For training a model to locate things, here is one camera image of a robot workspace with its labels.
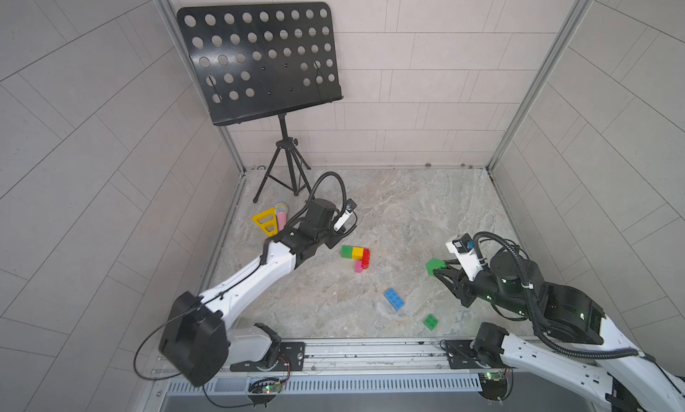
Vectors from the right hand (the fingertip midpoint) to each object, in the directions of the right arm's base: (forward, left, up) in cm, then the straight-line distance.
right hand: (436, 271), depth 63 cm
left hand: (+22, +23, -7) cm, 33 cm away
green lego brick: (+18, +22, -21) cm, 36 cm away
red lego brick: (+15, +16, -21) cm, 30 cm away
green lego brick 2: (+1, +1, +2) cm, 2 cm away
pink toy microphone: (+34, +45, -15) cm, 59 cm away
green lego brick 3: (-5, -1, -23) cm, 23 cm away
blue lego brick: (+1, +8, -22) cm, 24 cm away
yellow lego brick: (+17, +18, -20) cm, 32 cm away
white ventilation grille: (-19, +41, -20) cm, 49 cm away
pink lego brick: (+12, +18, -21) cm, 30 cm away
